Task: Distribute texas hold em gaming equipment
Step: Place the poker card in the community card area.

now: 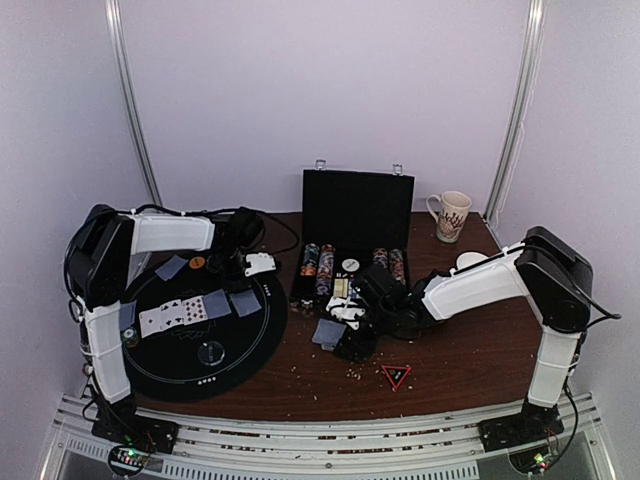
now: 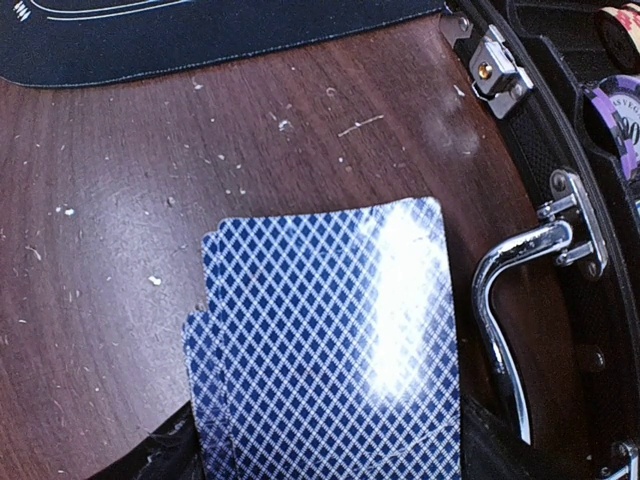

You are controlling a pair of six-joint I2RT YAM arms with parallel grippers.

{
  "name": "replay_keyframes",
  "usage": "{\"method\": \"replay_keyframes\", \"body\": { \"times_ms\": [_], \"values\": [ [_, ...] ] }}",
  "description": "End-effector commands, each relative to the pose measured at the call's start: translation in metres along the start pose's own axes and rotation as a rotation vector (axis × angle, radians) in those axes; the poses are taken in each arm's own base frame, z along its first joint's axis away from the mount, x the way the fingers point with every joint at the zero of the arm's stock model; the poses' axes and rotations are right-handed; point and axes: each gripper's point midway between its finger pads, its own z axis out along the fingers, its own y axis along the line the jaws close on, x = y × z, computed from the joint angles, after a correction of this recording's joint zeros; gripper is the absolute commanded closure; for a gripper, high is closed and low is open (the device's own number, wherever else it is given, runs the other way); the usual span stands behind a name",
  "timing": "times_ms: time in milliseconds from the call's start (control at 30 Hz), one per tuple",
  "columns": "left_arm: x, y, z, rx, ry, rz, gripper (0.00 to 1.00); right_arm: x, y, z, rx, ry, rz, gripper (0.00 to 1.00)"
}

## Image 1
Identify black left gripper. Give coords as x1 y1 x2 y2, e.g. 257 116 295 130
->
213 246 253 294

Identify orange round button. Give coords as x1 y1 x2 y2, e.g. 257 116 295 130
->
189 256 206 269

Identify grey card deck box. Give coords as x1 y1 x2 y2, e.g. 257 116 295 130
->
312 319 346 351

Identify blue checkered playing card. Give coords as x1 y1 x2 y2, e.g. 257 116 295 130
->
154 255 188 282
119 302 136 331

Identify face-down playing card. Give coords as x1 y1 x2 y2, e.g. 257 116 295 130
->
202 289 231 319
229 290 262 317

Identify face-up red pips card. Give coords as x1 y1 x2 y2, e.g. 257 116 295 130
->
182 296 209 325

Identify black poker chip case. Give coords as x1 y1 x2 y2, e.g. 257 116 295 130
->
289 168 415 310

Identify face-up clubs playing card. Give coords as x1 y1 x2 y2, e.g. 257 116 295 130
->
160 299 186 330

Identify clear black round button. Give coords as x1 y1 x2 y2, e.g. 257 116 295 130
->
197 341 226 367

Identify face-up ace playing card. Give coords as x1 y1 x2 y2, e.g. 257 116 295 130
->
139 307 163 338

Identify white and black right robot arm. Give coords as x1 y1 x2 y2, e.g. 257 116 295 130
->
325 226 619 452

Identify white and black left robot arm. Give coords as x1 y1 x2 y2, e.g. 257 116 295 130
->
63 204 287 454

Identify right outer poker chip row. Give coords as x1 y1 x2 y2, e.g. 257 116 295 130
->
389 249 406 285

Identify cream card deck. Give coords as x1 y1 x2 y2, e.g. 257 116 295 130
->
333 278 349 298

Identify white dealer button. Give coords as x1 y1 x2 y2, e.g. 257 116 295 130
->
341 258 360 273

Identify red and black triangle card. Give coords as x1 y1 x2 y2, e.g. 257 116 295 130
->
382 365 412 391

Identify left outer poker chip row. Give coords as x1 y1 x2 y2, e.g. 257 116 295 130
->
300 243 320 277

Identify left inner poker chip row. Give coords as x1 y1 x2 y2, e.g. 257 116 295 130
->
314 244 335 296

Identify white and orange bowl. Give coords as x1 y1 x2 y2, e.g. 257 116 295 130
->
455 251 489 271

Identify round black poker mat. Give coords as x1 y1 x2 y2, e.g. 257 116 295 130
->
121 252 288 403

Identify cream patterned mug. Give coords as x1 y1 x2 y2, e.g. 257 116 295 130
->
425 191 472 243

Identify right green circuit board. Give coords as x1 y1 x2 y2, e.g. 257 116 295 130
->
518 448 555 474

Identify green circuit board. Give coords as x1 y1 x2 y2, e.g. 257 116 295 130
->
518 448 555 474
107 445 152 476

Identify left green circuit board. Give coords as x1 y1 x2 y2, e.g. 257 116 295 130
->
107 445 152 476

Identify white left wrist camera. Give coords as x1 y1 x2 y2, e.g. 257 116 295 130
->
244 252 277 277

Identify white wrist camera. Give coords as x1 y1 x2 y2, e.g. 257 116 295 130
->
244 252 277 277
325 297 366 330

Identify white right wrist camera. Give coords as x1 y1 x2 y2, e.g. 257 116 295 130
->
325 297 366 330

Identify aluminium front rail base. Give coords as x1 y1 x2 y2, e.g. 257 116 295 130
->
35 394 624 479

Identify right aluminium frame post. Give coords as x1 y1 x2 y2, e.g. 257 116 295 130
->
484 0 547 228

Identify aluminium frame post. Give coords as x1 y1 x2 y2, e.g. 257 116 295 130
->
104 0 163 205
484 0 547 228

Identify left aluminium frame post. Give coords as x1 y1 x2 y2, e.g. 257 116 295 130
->
104 0 163 205

